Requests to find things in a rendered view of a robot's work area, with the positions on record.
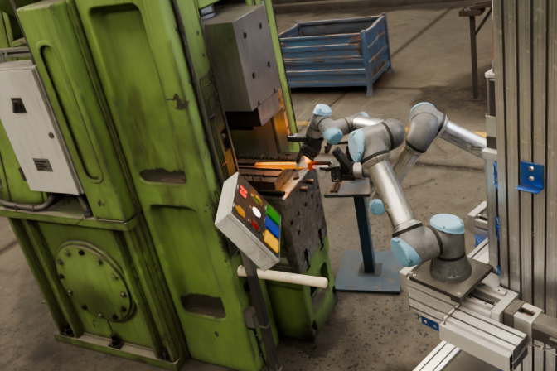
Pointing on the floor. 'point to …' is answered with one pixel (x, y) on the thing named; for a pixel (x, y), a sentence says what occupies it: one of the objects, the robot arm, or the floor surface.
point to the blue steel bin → (336, 52)
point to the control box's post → (261, 310)
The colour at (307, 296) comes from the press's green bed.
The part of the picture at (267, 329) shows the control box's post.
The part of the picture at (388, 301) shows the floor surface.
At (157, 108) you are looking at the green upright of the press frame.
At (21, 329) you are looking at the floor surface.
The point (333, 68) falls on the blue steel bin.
